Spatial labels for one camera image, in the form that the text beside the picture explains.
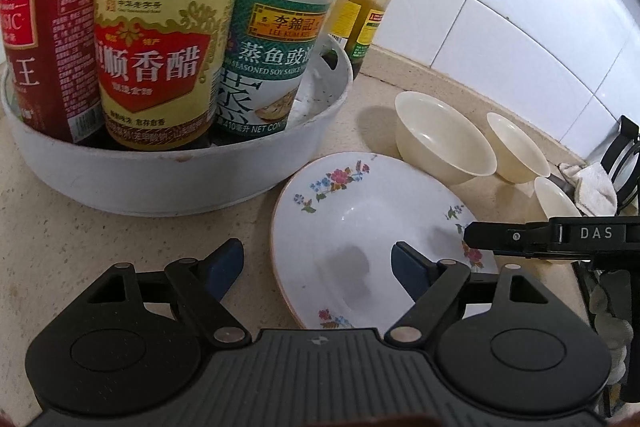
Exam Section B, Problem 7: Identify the cream bowl front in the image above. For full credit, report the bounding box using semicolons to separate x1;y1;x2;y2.
532;176;582;221

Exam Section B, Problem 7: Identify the cream bowl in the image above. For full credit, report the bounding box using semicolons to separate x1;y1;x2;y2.
394;91;497;186
532;176;582;221
486;113;550;184

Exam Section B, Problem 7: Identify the cream bowl back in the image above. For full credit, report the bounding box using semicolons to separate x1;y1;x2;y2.
486;113;550;184

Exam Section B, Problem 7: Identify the large floral plate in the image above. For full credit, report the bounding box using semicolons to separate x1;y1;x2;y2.
271;152;498;333

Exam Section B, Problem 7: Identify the gloved right hand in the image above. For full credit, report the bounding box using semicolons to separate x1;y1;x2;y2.
588;270;634;385

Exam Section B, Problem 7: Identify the white cloth on stove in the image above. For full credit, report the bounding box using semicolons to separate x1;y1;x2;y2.
559;162;617;217

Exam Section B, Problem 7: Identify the yellow label vinegar bottle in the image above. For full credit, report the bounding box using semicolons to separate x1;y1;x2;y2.
94;0;235;150

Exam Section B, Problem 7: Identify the red label soy sauce bottle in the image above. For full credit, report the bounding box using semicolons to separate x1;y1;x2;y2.
1;0;103;143

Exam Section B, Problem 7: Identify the green label fish soy bottle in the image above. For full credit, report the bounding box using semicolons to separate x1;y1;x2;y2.
210;0;333;145

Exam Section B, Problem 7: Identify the black pan support ring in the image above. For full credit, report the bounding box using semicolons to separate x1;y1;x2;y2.
598;114;640;212

